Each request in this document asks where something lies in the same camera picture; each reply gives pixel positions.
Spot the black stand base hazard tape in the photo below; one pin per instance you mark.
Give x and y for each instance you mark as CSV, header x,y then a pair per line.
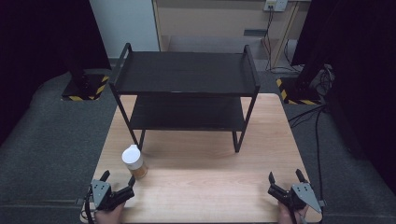
x,y
299,93
84,88

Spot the light wooden furniture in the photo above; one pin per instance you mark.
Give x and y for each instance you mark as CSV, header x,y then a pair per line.
x,y
211,21

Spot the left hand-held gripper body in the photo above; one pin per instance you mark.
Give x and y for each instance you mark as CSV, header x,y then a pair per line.
x,y
102,194

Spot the spice jar with white lid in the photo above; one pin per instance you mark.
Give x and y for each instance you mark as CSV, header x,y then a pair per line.
x,y
132,157

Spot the black curtain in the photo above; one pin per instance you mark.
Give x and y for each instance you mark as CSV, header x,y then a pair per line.
x,y
364,62
37,46

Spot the person's right hand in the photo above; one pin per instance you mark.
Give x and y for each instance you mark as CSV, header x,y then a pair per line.
x,y
285,216

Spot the black two-tier shelf rack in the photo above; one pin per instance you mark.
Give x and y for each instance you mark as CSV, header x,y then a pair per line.
x,y
186,71

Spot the white wall socket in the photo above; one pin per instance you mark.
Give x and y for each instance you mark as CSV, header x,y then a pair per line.
x,y
276,4

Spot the person's left hand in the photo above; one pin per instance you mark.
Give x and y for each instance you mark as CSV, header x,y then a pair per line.
x,y
109,217

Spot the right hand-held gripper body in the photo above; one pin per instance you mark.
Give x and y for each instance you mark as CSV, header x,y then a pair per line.
x,y
303,194

